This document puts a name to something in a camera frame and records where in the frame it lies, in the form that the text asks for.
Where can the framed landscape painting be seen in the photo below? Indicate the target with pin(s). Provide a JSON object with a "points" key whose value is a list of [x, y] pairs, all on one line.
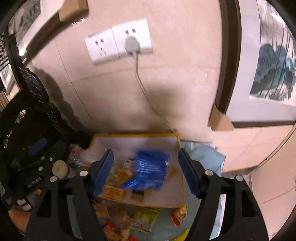
{"points": [[23, 16]]}

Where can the person's left hand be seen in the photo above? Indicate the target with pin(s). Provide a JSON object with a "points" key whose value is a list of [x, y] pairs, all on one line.
{"points": [[18, 217]]}

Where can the blue snack packet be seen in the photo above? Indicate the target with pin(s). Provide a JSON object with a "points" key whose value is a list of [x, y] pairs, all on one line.
{"points": [[150, 169]]}

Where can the cardboard corner protector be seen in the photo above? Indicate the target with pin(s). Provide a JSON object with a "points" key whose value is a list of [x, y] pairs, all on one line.
{"points": [[72, 9], [219, 120]]}

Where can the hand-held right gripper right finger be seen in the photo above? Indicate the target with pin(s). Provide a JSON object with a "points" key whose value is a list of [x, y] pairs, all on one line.
{"points": [[188, 171]]}

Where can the teal printed tablecloth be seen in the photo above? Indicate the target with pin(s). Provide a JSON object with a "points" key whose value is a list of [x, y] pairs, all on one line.
{"points": [[208, 157]]}

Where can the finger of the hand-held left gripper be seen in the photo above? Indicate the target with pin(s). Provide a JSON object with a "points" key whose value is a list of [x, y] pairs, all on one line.
{"points": [[34, 164], [37, 147]]}

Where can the white lidded cup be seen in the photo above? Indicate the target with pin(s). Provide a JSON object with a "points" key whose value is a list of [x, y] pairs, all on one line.
{"points": [[60, 169]]}

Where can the framed lotus painting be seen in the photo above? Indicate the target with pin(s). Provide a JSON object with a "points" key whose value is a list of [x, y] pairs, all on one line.
{"points": [[272, 69]]}

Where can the cream cabinet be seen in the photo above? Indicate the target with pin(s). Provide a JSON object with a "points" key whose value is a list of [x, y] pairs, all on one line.
{"points": [[277, 176]]}

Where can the pile of mixed snack packets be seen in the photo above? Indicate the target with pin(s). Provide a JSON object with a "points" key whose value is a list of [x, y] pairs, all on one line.
{"points": [[141, 217]]}

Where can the yellow cardboard box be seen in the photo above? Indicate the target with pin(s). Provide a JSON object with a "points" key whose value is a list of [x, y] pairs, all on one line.
{"points": [[161, 195]]}

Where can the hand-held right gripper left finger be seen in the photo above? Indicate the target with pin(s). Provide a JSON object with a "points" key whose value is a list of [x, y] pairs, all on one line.
{"points": [[104, 171]]}

